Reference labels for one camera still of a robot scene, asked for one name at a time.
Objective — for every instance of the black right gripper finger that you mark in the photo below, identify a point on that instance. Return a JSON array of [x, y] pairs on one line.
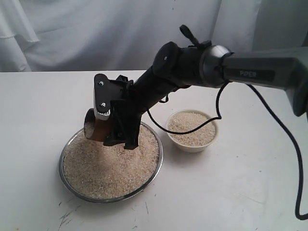
[[131, 132], [116, 131]]

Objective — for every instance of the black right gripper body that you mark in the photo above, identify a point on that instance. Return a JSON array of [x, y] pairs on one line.
[[124, 104]]

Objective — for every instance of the brown wooden cup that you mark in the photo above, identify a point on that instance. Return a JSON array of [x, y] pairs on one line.
[[96, 129]]

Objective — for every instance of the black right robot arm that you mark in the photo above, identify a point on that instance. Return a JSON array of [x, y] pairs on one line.
[[177, 68]]

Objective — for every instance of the steel plate of rice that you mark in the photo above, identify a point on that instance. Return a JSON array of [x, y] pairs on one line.
[[101, 174]]

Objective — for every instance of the cream bowl of rice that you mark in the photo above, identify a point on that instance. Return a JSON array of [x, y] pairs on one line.
[[187, 120]]

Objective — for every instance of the white backdrop curtain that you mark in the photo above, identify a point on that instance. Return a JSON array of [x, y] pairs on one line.
[[88, 35]]

